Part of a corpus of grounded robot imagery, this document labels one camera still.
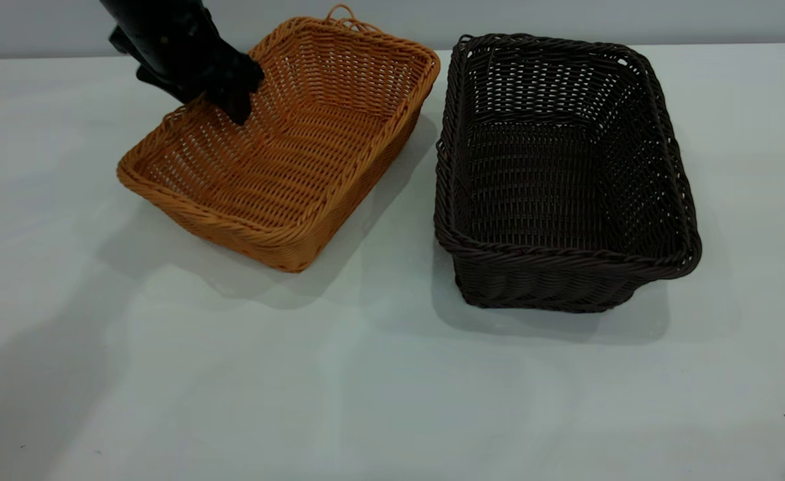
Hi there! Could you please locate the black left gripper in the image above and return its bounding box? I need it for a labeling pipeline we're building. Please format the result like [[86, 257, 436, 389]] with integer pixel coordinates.
[[136, 37, 265, 126]]

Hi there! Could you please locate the light brown wicker basket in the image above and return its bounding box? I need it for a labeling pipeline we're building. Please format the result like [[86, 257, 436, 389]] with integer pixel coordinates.
[[117, 5, 442, 273]]

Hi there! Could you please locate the dark brown wicker basket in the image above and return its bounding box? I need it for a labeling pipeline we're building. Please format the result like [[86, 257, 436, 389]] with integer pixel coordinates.
[[434, 33, 702, 313]]

